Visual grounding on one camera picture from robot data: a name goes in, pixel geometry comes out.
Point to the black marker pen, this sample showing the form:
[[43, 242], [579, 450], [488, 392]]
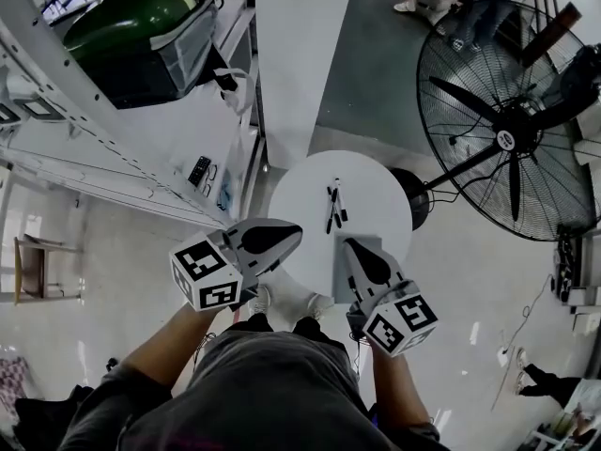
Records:
[[334, 207], [342, 200], [331, 214]]

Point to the large black standing fan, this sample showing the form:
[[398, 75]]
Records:
[[509, 139]]

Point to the pink checked cloth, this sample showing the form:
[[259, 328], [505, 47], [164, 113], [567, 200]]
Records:
[[14, 378]]

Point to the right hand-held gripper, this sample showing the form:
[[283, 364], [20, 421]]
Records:
[[394, 308]]

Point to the wooden chair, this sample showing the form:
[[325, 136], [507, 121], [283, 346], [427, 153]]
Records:
[[33, 270]]

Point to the blue plastic bag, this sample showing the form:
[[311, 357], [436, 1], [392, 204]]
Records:
[[225, 191]]

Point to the brown wooden board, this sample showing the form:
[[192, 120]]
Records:
[[551, 33]]

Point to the white metal shelf rack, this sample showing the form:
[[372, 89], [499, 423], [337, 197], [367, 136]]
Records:
[[141, 139]]

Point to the person's white right shoe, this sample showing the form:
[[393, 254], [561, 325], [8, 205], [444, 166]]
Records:
[[320, 306]]

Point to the black-framed glasses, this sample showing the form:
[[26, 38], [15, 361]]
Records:
[[211, 181]]

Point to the person's grey shirt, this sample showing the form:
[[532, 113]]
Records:
[[263, 393]]

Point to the black remote control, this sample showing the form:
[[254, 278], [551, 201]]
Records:
[[199, 171]]

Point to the person's white left shoe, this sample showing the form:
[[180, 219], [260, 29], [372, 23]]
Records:
[[260, 301]]

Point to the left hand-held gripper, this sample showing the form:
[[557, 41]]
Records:
[[220, 270]]

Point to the person's right forearm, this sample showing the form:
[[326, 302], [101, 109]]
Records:
[[399, 383]]

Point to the person's white shoe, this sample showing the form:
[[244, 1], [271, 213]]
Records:
[[260, 301], [320, 306]]

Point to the clear plastic storage box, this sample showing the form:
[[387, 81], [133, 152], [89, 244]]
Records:
[[183, 50]]

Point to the green round inflatable object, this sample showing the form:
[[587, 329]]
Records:
[[131, 19]]

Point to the person's left forearm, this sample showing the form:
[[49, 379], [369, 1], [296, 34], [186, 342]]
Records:
[[164, 341]]

